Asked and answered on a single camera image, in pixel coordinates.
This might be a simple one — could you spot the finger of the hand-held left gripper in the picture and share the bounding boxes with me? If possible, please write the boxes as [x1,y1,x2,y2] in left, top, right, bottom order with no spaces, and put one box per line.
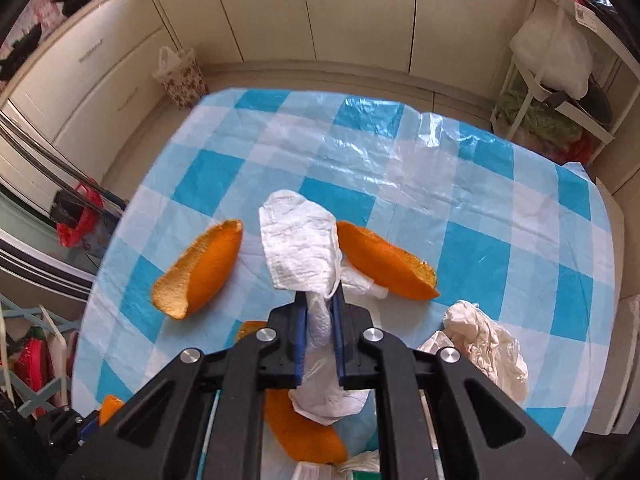
[75,410,101,443]

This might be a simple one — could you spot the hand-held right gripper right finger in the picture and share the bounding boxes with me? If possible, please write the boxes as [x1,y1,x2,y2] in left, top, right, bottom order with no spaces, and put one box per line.
[331,290,588,480]

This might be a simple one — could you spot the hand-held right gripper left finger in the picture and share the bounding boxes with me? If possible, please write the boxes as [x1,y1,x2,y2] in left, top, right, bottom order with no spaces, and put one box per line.
[55,292,308,480]

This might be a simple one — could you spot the small orange peel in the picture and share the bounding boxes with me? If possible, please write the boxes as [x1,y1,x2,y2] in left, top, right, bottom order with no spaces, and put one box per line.
[235,320,268,343]
[98,395,126,427]

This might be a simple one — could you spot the long orange peel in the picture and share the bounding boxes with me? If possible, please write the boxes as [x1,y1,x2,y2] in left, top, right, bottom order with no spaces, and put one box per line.
[336,220,441,302]

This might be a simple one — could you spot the white paper tissue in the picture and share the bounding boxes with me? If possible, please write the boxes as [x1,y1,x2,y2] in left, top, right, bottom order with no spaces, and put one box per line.
[259,189,391,427]

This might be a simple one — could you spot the broad orange peel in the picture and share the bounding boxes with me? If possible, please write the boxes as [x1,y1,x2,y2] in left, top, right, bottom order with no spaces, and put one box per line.
[264,389,348,465]

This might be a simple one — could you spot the large curled orange peel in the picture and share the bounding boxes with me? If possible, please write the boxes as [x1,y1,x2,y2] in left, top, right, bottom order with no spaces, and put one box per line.
[151,219,244,320]

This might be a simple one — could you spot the cream white paper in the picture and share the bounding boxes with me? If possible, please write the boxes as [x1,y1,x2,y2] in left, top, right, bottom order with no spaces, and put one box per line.
[416,300,530,406]

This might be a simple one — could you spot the blue and white shoe rack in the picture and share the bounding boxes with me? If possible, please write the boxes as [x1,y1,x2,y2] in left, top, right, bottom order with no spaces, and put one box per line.
[0,292,76,421]

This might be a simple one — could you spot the pile of red green slippers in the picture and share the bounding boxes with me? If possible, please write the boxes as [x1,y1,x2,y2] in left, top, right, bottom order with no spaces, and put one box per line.
[10,325,68,416]

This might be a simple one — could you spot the blue checked plastic tablecloth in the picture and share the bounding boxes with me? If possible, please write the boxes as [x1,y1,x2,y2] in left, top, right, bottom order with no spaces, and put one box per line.
[72,87,616,480]

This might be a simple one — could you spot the red plastic bag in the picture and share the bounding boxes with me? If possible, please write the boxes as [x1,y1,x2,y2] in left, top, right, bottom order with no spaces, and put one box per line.
[52,182,103,247]

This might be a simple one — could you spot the floral waste bin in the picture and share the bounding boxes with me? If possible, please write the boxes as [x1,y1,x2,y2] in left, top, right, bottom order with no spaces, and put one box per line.
[152,46,209,109]

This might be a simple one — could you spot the green produce bag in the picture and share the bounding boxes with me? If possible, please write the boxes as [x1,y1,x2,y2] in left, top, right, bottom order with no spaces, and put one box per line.
[500,90,583,148]

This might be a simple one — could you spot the red produce bag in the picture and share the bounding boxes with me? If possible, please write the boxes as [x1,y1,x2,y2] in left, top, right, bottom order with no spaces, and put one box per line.
[565,132,601,166]

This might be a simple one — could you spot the white kitchen trolley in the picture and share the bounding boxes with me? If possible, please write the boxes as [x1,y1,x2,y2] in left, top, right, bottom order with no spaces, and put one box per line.
[489,0,631,166]

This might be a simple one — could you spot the cream kitchen base cabinets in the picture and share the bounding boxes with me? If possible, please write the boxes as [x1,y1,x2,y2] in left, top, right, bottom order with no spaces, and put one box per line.
[0,0,640,221]

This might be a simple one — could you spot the black pan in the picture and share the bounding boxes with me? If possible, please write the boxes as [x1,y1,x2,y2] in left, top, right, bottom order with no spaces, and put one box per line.
[542,72,613,128]

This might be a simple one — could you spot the white plastic carrier bag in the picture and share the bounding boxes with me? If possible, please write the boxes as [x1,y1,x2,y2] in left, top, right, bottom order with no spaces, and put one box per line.
[510,5,596,101]

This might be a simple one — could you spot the black wok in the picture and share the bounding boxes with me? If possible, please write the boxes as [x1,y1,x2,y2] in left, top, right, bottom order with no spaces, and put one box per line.
[0,25,43,81]

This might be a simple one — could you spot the long-handled broom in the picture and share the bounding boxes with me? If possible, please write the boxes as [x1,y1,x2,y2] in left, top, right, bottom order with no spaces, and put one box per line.
[0,110,108,196]

